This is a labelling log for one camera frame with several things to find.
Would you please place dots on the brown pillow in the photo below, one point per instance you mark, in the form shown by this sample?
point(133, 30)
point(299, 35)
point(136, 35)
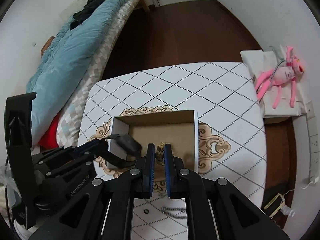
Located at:
point(46, 45)

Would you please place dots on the blue quilt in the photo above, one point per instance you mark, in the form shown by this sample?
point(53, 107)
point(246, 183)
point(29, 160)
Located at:
point(64, 64)

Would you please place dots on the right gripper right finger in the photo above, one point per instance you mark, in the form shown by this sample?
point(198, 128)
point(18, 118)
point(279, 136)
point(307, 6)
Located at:
point(172, 167)

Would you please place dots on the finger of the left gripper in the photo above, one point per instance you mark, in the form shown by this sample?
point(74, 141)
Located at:
point(95, 147)

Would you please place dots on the white diamond pattern tablecloth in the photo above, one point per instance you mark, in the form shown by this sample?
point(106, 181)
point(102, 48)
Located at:
point(207, 112)

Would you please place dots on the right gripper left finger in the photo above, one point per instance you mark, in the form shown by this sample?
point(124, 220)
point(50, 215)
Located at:
point(146, 166)

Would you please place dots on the pink panther plush toy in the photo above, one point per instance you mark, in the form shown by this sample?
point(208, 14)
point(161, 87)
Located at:
point(288, 70)

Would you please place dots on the black watch band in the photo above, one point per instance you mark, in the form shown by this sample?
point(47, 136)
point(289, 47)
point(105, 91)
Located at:
point(126, 143)

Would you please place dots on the white wall socket strip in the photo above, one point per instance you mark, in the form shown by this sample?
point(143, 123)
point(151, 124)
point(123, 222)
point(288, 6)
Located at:
point(313, 134)

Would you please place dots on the white folded cloth stack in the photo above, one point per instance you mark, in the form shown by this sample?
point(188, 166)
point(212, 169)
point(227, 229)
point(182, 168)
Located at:
point(259, 61)

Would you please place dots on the grey checkered mattress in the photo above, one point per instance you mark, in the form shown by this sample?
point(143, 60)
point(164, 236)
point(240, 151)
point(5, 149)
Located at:
point(68, 126)

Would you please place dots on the red blanket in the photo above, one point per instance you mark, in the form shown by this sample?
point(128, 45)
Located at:
point(48, 140)

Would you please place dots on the white cardboard box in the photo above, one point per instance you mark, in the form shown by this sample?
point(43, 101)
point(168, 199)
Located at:
point(156, 125)

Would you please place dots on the black clothes on bed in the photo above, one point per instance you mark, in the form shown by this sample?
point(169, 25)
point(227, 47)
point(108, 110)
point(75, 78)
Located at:
point(82, 15)

